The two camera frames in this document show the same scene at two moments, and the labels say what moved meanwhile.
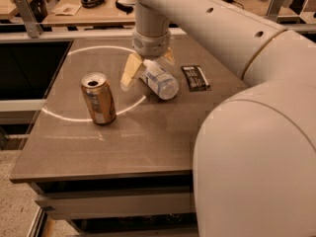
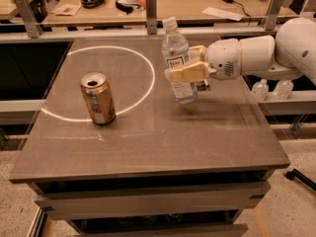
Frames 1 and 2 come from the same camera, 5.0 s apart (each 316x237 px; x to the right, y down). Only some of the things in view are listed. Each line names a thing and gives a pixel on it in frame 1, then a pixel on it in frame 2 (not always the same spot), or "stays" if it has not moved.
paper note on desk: (67, 9) stays
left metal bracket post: (32, 23) stays
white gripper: (150, 45) → (222, 59)
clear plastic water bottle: (161, 81) → (175, 51)
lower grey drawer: (142, 232) stays
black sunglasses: (124, 8) stays
